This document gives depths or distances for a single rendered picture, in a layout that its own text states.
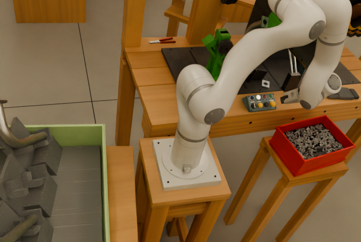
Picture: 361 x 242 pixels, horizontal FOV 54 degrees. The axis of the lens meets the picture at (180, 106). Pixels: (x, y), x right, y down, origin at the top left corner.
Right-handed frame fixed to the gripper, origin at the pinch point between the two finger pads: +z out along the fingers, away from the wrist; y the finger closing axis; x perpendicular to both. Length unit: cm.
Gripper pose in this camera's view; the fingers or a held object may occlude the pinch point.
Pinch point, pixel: (284, 99)
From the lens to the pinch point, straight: 168.9
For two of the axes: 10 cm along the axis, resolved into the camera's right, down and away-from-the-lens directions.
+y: 9.4, -0.9, 3.4
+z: -3.1, 1.9, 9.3
